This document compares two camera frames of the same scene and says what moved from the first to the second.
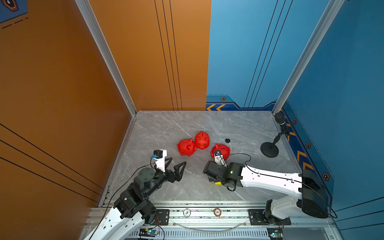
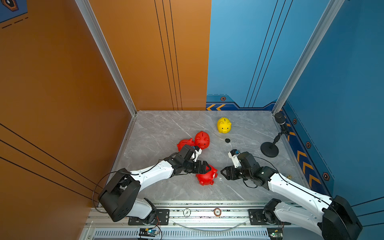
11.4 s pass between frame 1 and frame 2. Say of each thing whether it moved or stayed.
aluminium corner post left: stayed
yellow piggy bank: moved
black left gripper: moved
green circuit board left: stayed
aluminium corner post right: stayed
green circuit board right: stayed
